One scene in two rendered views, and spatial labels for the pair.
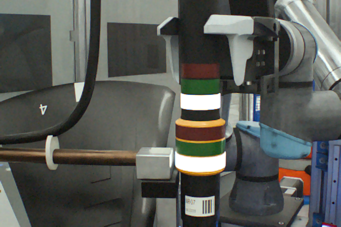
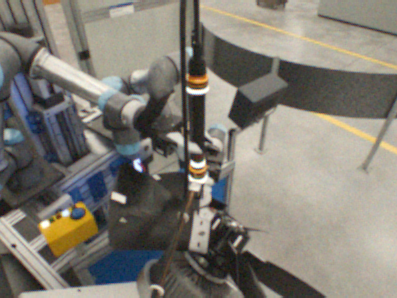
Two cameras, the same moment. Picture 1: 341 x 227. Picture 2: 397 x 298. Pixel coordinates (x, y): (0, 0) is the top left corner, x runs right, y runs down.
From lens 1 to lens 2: 0.72 m
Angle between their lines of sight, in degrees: 79
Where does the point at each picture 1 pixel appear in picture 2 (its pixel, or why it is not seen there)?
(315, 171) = (33, 135)
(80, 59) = not seen: outside the picture
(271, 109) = (130, 137)
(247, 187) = (25, 173)
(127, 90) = (124, 179)
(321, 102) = not seen: hidden behind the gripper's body
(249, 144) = (15, 150)
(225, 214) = (26, 196)
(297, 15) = (60, 70)
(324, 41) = (94, 83)
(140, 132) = (150, 188)
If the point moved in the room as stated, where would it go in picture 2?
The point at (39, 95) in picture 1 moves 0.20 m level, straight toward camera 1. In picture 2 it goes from (113, 218) to (209, 206)
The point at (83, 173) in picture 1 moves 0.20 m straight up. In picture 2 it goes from (162, 218) to (153, 154)
